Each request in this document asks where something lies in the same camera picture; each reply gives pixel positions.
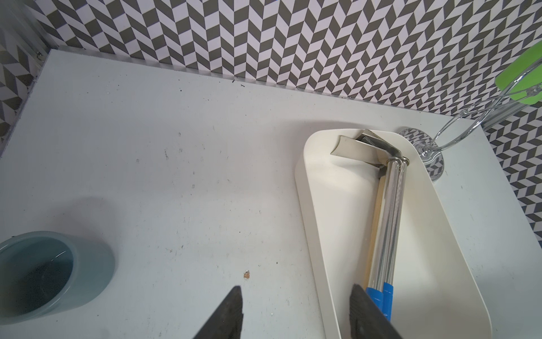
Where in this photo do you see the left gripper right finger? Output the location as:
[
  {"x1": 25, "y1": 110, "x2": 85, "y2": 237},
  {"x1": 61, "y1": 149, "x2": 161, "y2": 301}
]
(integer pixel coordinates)
[{"x1": 349, "y1": 284, "x2": 402, "y2": 339}]

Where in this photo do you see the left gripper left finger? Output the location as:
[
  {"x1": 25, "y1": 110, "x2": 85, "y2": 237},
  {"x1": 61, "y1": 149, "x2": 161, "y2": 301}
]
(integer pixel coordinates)
[{"x1": 193, "y1": 285, "x2": 244, "y2": 339}]

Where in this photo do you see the cream storage box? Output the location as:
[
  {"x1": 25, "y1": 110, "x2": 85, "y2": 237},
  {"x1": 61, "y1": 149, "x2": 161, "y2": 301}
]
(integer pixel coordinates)
[{"x1": 295, "y1": 129, "x2": 492, "y2": 338}]

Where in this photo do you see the wooden handle hoe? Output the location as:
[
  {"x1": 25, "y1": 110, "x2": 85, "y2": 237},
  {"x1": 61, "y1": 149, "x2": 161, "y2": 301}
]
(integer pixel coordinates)
[{"x1": 364, "y1": 176, "x2": 385, "y2": 287}]

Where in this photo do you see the chrome cup rack stand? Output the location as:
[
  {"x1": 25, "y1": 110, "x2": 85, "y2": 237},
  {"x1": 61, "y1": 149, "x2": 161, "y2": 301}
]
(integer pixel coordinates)
[{"x1": 397, "y1": 56, "x2": 542, "y2": 182}]

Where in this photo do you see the grey-blue cup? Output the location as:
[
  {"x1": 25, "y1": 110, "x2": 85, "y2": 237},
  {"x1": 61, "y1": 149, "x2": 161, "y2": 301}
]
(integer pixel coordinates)
[{"x1": 1, "y1": 231, "x2": 116, "y2": 325}]

